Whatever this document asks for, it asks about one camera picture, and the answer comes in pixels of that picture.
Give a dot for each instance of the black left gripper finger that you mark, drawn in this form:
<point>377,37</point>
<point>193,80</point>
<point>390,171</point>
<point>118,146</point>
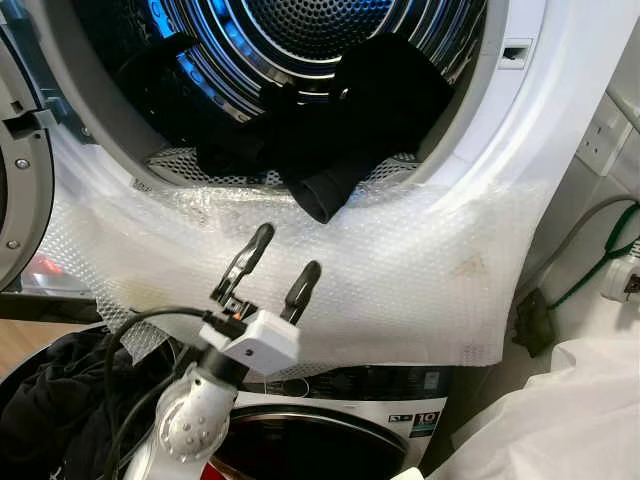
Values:
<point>302,285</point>
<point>245,262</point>

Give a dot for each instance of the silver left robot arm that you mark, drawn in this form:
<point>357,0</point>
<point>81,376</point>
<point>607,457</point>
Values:
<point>190,420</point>

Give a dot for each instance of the white washing machine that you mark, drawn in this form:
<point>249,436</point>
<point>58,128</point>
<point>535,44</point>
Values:
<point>420,385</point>

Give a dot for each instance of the black clothes bundle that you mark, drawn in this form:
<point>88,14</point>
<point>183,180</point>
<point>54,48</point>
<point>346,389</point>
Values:
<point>380,100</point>

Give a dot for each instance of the clear bubble wrap sheet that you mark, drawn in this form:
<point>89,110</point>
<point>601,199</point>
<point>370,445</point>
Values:
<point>400,290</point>

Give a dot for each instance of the dark glass washer door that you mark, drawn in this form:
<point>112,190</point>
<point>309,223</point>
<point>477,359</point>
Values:
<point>300,450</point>

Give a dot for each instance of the white mains plug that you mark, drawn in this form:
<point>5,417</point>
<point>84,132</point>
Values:
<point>617,280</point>

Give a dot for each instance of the black laundry pile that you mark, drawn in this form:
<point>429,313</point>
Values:
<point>50,400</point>

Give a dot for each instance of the grey dryer door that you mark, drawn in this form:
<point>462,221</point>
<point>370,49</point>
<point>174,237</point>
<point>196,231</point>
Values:
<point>25,180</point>

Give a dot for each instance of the black plug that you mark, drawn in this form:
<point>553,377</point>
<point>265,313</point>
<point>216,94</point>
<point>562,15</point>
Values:
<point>535,325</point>

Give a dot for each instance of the steel dryer drum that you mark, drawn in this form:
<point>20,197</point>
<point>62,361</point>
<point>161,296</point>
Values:
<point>300,30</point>

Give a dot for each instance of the white plastic sheet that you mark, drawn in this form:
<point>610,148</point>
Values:
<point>560,420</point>

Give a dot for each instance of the white tumble dryer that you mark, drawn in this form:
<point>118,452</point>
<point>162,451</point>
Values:
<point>560,100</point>

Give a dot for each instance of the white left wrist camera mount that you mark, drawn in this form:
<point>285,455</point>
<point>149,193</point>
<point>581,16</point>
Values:
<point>255,345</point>

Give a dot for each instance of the white wall socket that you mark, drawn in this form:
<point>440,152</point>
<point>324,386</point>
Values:
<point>605,135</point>

